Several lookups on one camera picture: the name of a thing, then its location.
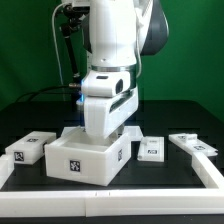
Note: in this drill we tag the white cabinet body box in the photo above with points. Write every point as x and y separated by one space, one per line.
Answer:
74 157

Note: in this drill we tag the white hinged door panel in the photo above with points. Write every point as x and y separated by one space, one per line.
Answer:
191 144

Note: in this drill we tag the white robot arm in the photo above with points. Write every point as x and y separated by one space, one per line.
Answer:
117 33

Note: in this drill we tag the white marker base plate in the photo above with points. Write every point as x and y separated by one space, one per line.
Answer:
134 132

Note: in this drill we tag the small white door panel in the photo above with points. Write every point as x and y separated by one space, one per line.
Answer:
151 149

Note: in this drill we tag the white obstacle frame wall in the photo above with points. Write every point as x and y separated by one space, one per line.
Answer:
206 200

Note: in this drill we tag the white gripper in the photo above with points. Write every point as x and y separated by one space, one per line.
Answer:
104 115

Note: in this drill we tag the white cabinet top block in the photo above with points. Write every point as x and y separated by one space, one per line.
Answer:
31 147

